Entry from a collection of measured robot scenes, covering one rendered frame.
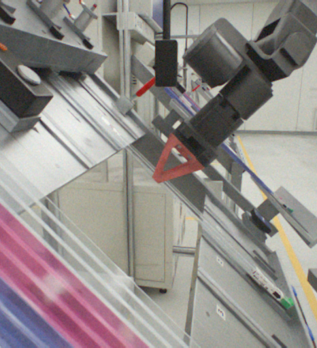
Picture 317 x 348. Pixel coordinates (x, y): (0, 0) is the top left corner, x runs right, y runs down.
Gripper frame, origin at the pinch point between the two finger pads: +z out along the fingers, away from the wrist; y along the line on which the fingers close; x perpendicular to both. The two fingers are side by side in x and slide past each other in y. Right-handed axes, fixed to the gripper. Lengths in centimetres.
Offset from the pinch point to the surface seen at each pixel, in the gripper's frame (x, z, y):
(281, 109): 144, -98, -757
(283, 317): 28.9, 1.4, 2.3
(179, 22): -176, -68, -760
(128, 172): -4, 39, -92
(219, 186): 16.6, 2.0, -38.9
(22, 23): -24.3, -4.4, 10.5
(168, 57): -8.9, -13.5, 13.6
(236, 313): 17.3, 1.3, 13.1
